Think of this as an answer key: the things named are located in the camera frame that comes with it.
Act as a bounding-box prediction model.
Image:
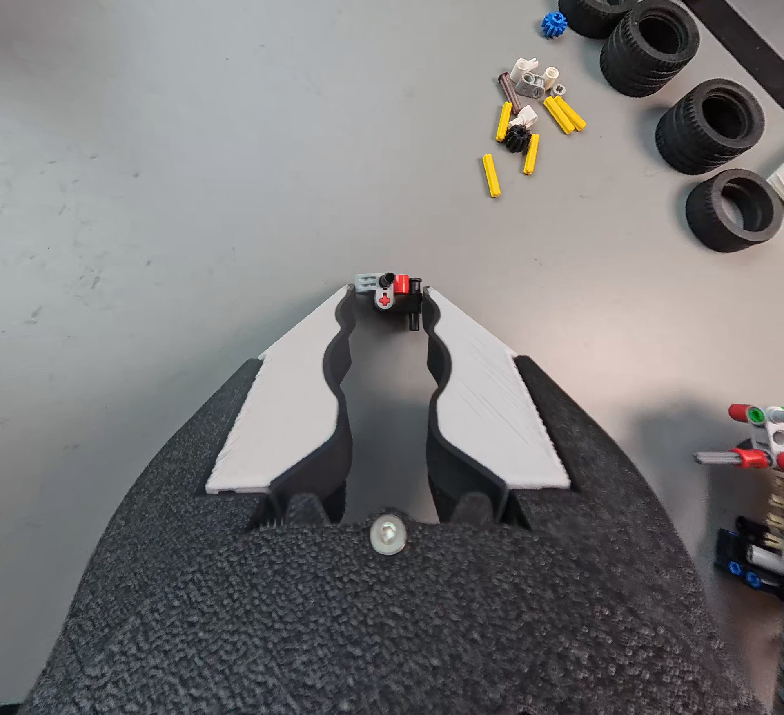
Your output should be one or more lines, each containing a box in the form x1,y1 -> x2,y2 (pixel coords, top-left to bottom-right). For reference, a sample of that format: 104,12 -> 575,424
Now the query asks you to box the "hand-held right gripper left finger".
205,285 -> 357,494

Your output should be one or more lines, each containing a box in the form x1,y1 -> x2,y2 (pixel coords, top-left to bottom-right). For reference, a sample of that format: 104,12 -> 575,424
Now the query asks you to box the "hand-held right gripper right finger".
423,287 -> 572,492

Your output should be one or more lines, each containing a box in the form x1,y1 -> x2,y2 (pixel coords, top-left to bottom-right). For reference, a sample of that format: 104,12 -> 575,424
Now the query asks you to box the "small grey toy brick assembly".
354,270 -> 425,331

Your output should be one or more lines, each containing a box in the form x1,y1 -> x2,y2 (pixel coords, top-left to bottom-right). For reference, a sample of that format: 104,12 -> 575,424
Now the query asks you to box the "grey desk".
0,0 -> 784,715

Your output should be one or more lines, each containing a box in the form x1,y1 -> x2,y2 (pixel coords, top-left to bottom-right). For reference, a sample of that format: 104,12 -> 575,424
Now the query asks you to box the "toy brick car chassis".
695,402 -> 784,592

